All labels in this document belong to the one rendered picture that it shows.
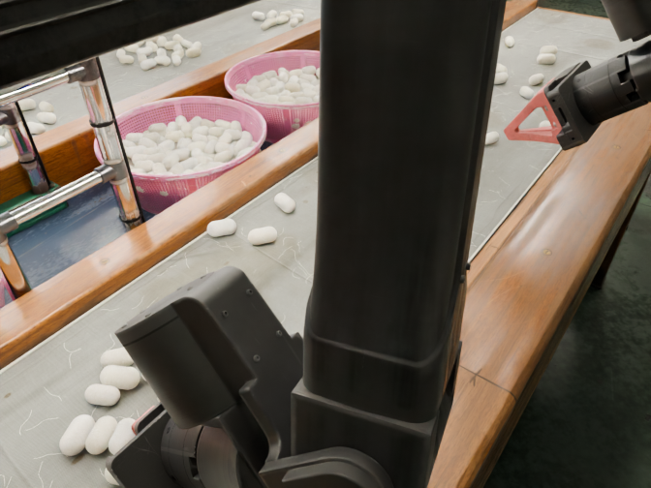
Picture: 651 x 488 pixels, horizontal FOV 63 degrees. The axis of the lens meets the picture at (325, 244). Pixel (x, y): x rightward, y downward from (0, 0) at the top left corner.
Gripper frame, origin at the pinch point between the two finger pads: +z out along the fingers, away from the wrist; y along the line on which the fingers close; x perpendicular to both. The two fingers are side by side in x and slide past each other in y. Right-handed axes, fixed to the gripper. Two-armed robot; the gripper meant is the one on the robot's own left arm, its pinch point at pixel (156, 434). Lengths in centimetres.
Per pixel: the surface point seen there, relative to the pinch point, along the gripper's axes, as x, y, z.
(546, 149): 8, -71, -2
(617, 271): 74, -146, 37
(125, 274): -11.5, -11.4, 17.6
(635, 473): 88, -78, 20
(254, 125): -20, -48, 29
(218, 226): -10.1, -23.8, 15.9
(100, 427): -2.0, 1.9, 6.2
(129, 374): -3.8, -3.0, 8.1
